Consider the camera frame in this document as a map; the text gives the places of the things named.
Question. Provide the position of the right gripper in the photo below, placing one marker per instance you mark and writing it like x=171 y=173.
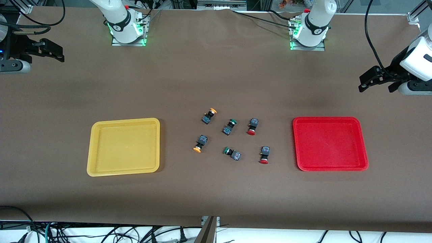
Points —
x=19 y=46

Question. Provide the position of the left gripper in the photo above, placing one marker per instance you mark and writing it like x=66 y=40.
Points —
x=394 y=69

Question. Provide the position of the red push button switch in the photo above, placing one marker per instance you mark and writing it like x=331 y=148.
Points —
x=253 y=124
x=265 y=151

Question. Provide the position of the orange push button switch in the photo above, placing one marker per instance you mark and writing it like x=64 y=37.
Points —
x=202 y=139
x=207 y=118

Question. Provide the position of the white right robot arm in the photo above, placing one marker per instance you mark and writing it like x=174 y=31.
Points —
x=118 y=20

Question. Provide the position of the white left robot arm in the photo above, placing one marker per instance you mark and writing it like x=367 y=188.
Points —
x=314 y=23

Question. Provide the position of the red plastic tray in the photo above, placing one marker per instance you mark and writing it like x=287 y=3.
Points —
x=329 y=145

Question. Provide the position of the yellow plastic tray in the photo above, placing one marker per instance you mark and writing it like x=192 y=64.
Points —
x=125 y=148

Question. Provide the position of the table cover sheet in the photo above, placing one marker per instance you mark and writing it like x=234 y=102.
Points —
x=216 y=74

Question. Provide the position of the black power plug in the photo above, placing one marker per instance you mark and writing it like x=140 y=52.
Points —
x=183 y=236

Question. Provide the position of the aluminium frame profile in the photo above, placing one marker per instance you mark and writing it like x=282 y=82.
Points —
x=27 y=8
x=416 y=15

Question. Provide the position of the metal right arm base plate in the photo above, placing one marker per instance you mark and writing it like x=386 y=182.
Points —
x=128 y=44

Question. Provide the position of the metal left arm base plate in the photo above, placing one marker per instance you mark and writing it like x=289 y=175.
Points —
x=307 y=48

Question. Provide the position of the green push button switch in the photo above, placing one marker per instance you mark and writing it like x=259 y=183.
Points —
x=227 y=129
x=235 y=155

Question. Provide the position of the grey metal frame box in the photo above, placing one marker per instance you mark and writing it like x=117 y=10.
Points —
x=219 y=5

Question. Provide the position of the small metal bracket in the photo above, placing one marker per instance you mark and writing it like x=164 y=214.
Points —
x=216 y=221

